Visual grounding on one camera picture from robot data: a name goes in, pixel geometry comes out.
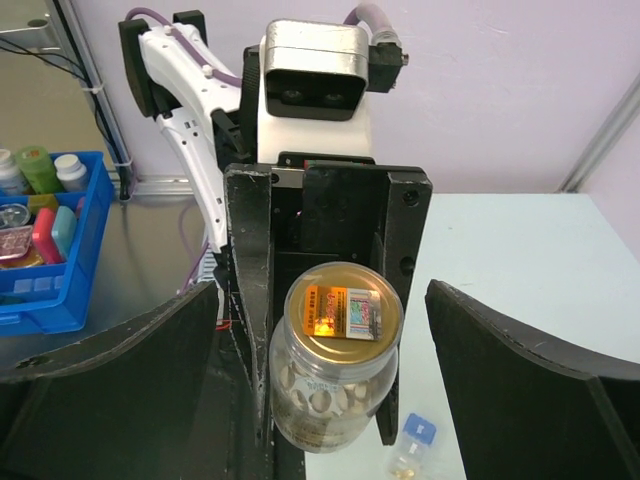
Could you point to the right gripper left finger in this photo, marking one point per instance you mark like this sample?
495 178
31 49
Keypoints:
117 405

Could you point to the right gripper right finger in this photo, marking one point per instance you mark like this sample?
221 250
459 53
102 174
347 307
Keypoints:
528 405

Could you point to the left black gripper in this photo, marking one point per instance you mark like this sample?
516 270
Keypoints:
324 208

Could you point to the clear pill bottle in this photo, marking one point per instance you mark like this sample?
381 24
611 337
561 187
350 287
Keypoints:
333 355

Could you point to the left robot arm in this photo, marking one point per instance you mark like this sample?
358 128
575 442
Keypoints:
209 117

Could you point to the blue plastic storage bin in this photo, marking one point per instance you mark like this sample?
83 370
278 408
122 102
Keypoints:
48 266

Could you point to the teal flat case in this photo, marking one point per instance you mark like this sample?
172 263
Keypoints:
63 230

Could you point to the pink flat case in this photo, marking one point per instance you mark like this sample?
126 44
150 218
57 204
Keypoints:
41 236

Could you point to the white medicine bottle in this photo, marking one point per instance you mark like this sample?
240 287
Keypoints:
72 173

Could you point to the green medicine bottle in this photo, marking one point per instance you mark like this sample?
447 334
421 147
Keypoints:
38 168

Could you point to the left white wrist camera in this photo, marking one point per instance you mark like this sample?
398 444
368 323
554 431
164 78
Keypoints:
315 79

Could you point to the right aluminium frame post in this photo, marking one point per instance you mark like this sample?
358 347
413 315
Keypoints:
604 140

